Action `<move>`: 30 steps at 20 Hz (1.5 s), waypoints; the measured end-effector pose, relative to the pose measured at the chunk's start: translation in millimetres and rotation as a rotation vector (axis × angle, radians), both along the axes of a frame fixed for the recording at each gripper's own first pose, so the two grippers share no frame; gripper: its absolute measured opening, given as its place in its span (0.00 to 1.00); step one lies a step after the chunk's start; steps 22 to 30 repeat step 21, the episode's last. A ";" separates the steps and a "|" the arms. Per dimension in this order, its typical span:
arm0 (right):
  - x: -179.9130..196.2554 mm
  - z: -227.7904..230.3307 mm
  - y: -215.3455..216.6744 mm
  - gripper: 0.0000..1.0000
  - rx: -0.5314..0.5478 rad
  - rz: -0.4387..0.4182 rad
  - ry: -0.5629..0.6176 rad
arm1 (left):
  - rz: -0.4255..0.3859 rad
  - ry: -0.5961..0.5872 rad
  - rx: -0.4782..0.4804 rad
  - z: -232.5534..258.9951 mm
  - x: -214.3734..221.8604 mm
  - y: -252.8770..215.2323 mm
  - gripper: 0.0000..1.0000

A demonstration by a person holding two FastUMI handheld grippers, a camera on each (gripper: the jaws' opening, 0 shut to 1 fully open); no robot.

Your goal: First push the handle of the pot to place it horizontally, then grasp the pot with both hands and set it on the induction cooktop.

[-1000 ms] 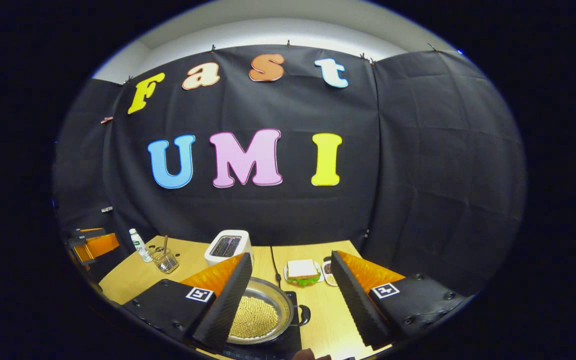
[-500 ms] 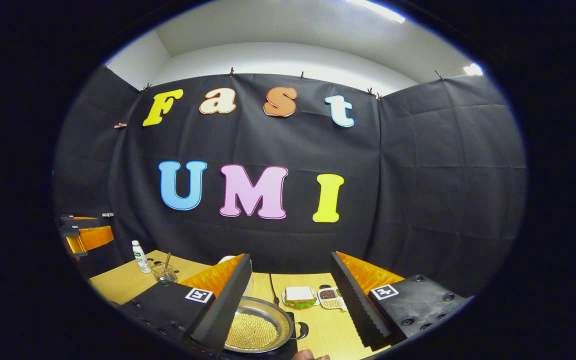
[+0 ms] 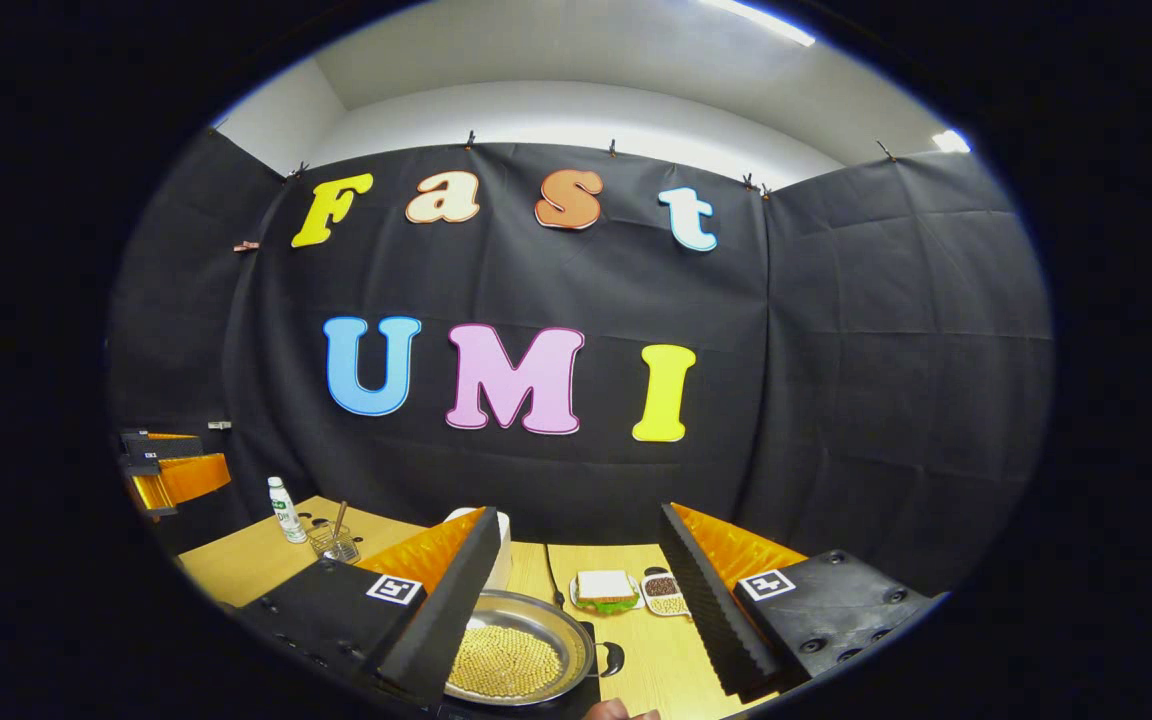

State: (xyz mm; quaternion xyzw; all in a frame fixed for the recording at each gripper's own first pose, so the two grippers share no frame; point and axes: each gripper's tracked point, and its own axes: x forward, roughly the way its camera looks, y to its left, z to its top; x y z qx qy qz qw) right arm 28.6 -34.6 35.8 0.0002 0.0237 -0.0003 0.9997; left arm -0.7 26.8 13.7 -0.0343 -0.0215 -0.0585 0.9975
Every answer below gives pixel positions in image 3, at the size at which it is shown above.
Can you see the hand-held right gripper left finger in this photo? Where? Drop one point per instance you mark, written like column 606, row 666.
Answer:
column 446, row 620

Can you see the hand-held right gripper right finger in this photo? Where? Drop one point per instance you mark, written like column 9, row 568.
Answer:
column 711, row 620

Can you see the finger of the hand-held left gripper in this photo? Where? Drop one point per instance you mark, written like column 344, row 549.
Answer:
column 186, row 480
column 161, row 447

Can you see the white divided dish of grains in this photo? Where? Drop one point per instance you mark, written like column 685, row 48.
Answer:
column 666, row 592

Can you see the pile of yellow soybeans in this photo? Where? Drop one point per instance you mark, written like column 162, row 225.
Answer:
column 506, row 660

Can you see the white toaster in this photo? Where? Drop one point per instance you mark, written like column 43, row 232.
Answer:
column 504, row 550

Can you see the white green label bottle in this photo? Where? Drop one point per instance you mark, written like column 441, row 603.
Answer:
column 286, row 515

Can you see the ceiling light panel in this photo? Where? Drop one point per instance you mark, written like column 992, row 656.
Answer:
column 951, row 140

